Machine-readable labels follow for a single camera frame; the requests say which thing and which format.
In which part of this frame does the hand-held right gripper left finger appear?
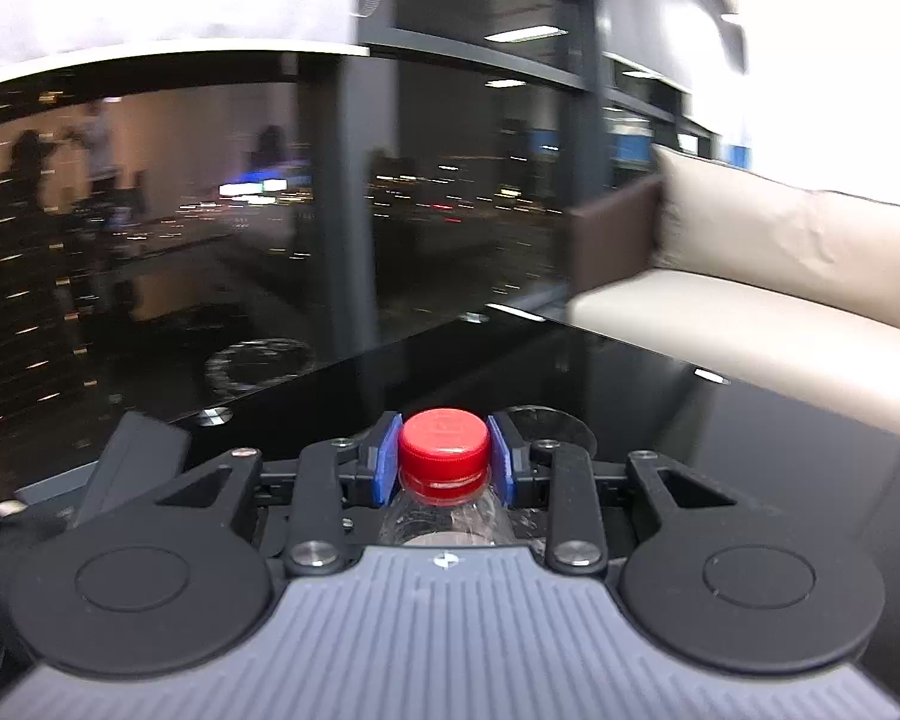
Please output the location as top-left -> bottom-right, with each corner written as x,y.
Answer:
154,411 -> 404,578

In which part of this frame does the clear plastic bottle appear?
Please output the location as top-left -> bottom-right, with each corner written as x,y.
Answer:
378,465 -> 520,550

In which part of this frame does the beige sofa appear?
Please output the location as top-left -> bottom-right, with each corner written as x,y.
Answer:
566,171 -> 900,452

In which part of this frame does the beige sofa cushion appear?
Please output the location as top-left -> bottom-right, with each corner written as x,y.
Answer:
649,142 -> 900,332

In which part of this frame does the red bottle cap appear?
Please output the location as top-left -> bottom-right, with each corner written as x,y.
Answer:
397,408 -> 493,505

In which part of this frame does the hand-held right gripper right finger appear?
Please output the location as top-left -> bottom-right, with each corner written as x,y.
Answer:
486,409 -> 737,578

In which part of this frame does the clear glass cup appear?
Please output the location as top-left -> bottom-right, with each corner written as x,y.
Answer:
505,405 -> 598,455

